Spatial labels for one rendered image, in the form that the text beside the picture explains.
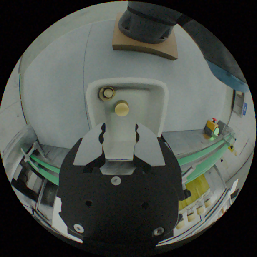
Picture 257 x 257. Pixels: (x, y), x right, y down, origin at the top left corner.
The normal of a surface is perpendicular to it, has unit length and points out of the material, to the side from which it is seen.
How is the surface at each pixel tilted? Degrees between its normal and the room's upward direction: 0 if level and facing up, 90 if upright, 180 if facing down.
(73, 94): 0
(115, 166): 90
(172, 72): 0
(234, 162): 90
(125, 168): 90
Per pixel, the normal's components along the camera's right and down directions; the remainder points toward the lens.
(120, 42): 0.08, 0.53
